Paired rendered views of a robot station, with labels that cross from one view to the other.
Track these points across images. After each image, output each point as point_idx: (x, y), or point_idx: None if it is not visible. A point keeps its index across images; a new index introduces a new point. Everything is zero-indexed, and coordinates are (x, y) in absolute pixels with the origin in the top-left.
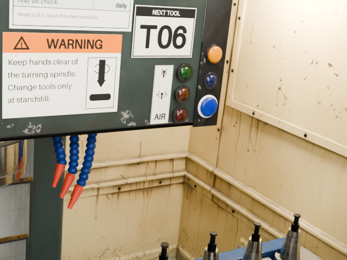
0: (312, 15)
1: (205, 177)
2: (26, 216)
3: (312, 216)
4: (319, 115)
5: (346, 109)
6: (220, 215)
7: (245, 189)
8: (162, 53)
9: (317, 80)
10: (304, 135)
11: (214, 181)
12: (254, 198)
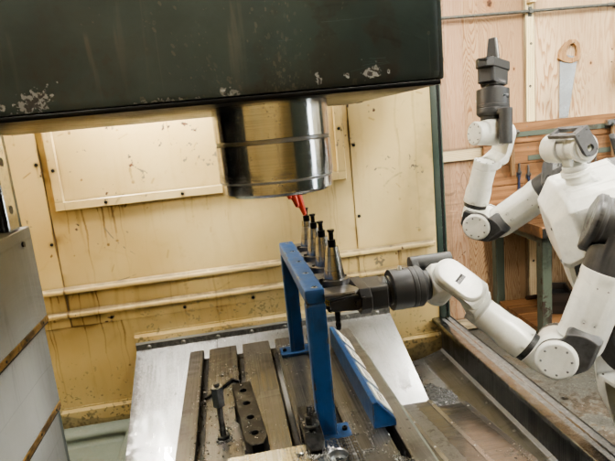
0: None
1: (50, 308)
2: (53, 377)
3: (213, 260)
4: (189, 170)
5: (215, 154)
6: (91, 335)
7: (124, 283)
8: None
9: (175, 141)
10: (181, 194)
11: (67, 305)
12: (142, 284)
